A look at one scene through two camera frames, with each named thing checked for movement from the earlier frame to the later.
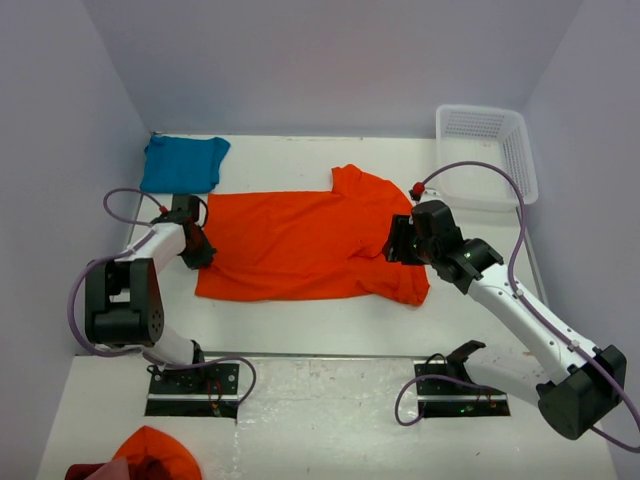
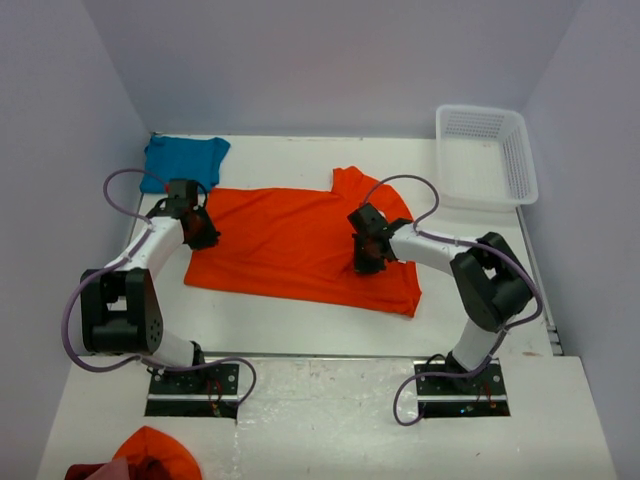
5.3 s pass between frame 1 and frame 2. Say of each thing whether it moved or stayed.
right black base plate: stayed
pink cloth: stayed
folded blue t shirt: stayed
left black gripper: moved
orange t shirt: stayed
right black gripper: moved
